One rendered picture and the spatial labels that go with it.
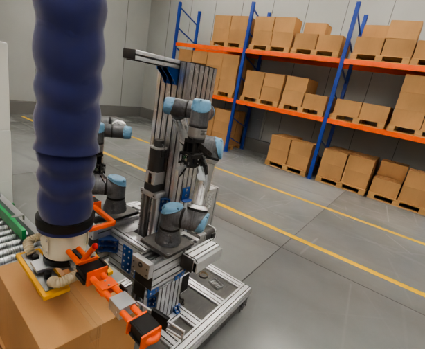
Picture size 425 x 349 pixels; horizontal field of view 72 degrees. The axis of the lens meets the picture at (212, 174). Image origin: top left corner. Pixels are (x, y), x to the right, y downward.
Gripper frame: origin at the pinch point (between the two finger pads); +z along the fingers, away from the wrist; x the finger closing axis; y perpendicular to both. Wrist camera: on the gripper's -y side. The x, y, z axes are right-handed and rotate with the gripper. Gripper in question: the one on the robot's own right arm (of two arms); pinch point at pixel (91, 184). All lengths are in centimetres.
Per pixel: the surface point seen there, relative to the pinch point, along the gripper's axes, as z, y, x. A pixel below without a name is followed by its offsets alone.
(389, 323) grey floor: 130, 145, 239
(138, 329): 9, 91, -29
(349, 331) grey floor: 130, 121, 193
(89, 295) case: 35, 43, -20
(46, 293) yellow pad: 22, 46, -39
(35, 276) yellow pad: 22, 34, -39
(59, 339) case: 35, 58, -39
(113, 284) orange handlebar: 10, 68, -25
